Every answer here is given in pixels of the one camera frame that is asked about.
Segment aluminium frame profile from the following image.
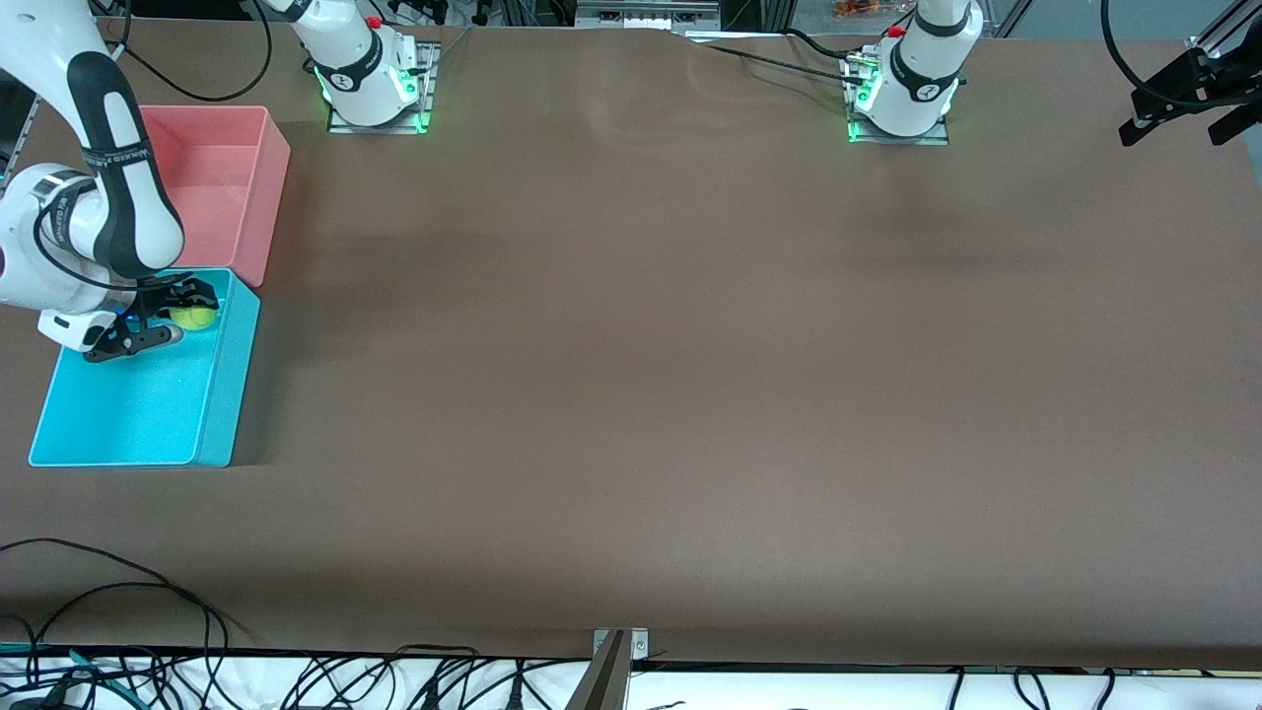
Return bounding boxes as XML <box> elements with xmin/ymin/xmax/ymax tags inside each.
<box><xmin>1186</xmin><ymin>0</ymin><xmax>1262</xmax><ymax>60</ymax></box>

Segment thin black table cable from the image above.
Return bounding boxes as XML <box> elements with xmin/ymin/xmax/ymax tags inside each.
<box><xmin>705</xmin><ymin>43</ymin><xmax>861</xmax><ymax>80</ymax></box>

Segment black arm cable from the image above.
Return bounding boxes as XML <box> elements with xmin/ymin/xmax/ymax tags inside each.
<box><xmin>99</xmin><ymin>0</ymin><xmax>273</xmax><ymax>103</ymax></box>
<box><xmin>1099</xmin><ymin>0</ymin><xmax>1202</xmax><ymax>109</ymax></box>

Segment short black loose cable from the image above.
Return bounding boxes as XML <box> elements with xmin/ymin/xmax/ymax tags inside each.
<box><xmin>28</xmin><ymin>581</ymin><xmax>249</xmax><ymax>652</ymax></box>

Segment grey power strip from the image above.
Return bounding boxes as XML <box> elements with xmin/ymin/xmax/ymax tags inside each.
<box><xmin>575</xmin><ymin>0</ymin><xmax>722</xmax><ymax>29</ymax></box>

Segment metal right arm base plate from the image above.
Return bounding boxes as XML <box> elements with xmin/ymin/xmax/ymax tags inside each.
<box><xmin>326</xmin><ymin>41</ymin><xmax>441</xmax><ymax>135</ymax></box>

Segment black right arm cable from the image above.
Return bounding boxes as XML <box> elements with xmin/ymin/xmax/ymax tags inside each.
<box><xmin>99</xmin><ymin>0</ymin><xmax>273</xmax><ymax>103</ymax></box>

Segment silver mounting bracket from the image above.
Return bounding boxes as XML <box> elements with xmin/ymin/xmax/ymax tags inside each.
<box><xmin>593</xmin><ymin>627</ymin><xmax>651</xmax><ymax>664</ymax></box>

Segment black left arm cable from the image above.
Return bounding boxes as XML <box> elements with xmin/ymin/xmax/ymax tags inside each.
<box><xmin>1099</xmin><ymin>0</ymin><xmax>1202</xmax><ymax>109</ymax></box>

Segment blue plastic bin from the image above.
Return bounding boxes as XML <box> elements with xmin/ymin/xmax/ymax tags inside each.
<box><xmin>28</xmin><ymin>267</ymin><xmax>262</xmax><ymax>468</ymax></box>

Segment long black loose cable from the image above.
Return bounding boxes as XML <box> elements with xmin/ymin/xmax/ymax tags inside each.
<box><xmin>0</xmin><ymin>536</ymin><xmax>216</xmax><ymax>654</ymax></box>

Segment teal cable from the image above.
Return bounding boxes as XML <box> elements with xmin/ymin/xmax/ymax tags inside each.
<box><xmin>0</xmin><ymin>641</ymin><xmax>134</xmax><ymax>696</ymax></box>

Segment grey camera mount pole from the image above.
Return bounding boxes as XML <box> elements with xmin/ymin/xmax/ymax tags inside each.
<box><xmin>564</xmin><ymin>631</ymin><xmax>632</xmax><ymax>710</ymax></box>

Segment pink plastic bin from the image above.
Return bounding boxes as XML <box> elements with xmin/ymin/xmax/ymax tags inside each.
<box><xmin>138</xmin><ymin>105</ymin><xmax>293</xmax><ymax>289</ymax></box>

